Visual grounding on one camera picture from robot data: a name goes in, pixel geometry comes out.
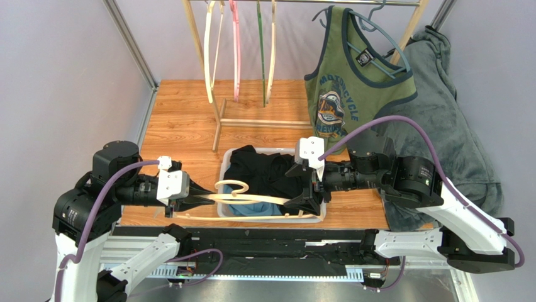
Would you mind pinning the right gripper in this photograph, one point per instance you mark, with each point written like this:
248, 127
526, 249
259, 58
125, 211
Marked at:
315, 186

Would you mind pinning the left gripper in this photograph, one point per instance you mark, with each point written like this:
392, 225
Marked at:
190, 201

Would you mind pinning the light wooden hanger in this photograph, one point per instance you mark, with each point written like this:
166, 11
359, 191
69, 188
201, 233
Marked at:
238, 197

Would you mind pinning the black garment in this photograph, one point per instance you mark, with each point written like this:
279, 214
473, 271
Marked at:
265, 174

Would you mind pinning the blue tank top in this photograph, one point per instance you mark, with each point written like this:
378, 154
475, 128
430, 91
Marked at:
257, 209

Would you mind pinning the beige wooden hanger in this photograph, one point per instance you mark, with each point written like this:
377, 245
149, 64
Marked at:
272, 52

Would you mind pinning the cream plastic hanger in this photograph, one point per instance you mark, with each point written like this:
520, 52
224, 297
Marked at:
211, 46

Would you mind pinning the olive green tank top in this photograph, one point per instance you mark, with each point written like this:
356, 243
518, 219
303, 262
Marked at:
352, 83

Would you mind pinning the pink plastic hanger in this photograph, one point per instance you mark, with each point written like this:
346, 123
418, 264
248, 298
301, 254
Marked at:
236, 49

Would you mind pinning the green plastic hanger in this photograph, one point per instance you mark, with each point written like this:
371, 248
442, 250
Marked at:
262, 55

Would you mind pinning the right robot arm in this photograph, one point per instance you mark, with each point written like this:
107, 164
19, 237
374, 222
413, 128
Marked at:
470, 241

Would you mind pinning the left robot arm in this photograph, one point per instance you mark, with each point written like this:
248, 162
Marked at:
84, 218

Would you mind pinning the wooden clothes rack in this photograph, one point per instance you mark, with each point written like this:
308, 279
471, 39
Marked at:
219, 110

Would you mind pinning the grey fleece blanket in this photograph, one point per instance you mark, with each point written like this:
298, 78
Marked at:
435, 109

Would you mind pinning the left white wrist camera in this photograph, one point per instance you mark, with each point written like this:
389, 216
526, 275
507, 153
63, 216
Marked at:
173, 182

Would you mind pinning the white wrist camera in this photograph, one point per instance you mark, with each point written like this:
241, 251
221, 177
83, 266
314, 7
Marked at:
311, 149
173, 182

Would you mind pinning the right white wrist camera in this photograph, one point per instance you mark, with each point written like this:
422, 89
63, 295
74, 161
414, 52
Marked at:
311, 149

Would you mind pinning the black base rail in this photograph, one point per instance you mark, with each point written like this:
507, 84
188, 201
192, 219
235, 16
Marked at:
275, 253

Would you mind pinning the aluminium frame post left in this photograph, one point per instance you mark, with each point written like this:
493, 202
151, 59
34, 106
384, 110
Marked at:
121, 23

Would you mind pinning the aluminium frame post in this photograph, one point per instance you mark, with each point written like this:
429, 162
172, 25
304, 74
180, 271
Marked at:
121, 23
442, 13

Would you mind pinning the aluminium frame post right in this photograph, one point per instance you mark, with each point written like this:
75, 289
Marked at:
442, 13

